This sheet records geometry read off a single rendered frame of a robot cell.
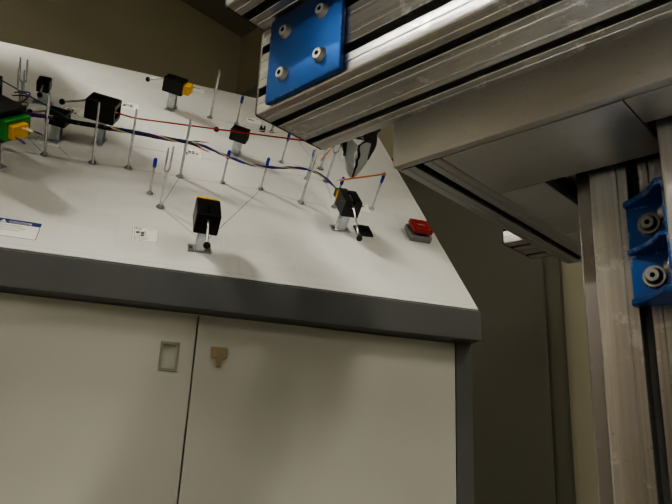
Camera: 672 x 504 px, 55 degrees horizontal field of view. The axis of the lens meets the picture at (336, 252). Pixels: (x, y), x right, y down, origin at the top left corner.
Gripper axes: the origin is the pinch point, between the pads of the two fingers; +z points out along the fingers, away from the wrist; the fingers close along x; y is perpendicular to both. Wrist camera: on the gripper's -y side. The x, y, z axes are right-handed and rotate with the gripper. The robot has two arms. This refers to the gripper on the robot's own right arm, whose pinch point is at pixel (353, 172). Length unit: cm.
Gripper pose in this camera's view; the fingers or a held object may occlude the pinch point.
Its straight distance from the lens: 155.9
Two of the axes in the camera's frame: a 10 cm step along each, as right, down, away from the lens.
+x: -9.2, -1.0, -3.7
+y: -3.5, -1.6, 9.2
